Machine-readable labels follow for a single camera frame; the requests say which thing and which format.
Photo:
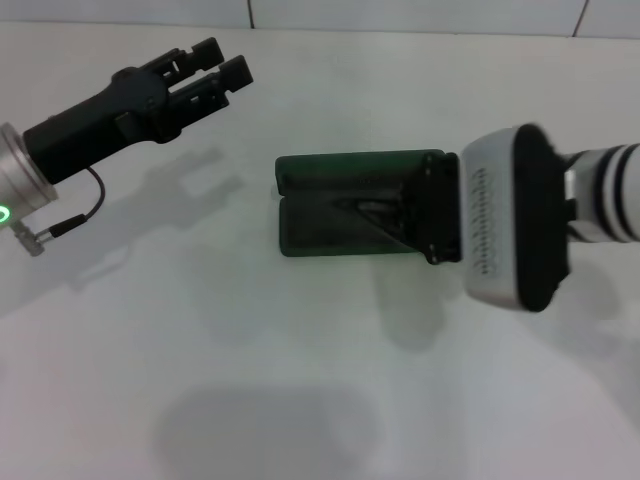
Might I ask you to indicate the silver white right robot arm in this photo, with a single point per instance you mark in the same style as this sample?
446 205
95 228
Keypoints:
610 195

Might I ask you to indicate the black glasses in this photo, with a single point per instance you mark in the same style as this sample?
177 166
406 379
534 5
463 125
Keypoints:
372 205

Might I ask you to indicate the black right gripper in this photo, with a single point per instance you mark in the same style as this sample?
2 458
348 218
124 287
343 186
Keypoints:
437 210

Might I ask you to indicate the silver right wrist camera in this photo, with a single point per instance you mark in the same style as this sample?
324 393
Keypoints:
492 215

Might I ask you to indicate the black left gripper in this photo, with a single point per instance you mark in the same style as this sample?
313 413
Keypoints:
90 130

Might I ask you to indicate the green glasses case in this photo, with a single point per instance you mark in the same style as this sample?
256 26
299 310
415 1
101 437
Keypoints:
320 220

